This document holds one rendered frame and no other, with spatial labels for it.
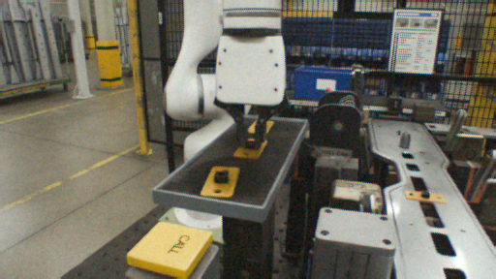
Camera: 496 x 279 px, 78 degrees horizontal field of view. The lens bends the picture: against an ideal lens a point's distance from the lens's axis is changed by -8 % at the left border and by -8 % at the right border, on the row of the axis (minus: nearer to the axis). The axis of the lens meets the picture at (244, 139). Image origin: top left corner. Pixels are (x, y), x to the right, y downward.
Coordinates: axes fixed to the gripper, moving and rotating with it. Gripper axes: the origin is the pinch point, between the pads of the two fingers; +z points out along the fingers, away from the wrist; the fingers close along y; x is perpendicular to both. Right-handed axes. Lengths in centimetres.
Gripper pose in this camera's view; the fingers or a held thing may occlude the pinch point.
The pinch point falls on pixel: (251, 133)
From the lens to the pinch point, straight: 52.7
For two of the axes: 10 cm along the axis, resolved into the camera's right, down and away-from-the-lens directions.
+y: 9.7, 0.8, -2.4
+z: 0.0, 9.5, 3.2
